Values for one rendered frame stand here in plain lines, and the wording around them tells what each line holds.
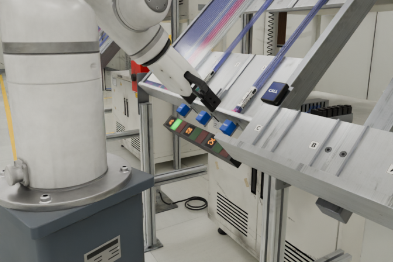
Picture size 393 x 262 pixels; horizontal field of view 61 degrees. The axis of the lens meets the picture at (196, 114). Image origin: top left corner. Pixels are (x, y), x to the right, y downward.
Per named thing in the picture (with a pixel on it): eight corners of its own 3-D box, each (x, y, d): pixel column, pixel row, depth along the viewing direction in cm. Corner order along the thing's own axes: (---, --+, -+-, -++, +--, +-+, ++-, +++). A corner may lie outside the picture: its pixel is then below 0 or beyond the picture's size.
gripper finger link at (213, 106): (190, 92, 67) (210, 112, 70) (199, 94, 64) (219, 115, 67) (200, 79, 67) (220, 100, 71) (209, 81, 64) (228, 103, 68)
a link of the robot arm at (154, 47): (121, 54, 67) (132, 64, 68) (137, 57, 60) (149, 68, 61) (148, 24, 68) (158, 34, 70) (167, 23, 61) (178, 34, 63)
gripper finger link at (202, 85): (171, 70, 67) (188, 88, 70) (192, 76, 61) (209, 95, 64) (175, 66, 67) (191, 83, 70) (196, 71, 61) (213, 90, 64)
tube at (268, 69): (237, 116, 78) (235, 112, 78) (234, 114, 80) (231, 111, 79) (351, -32, 88) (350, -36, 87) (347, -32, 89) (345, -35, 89)
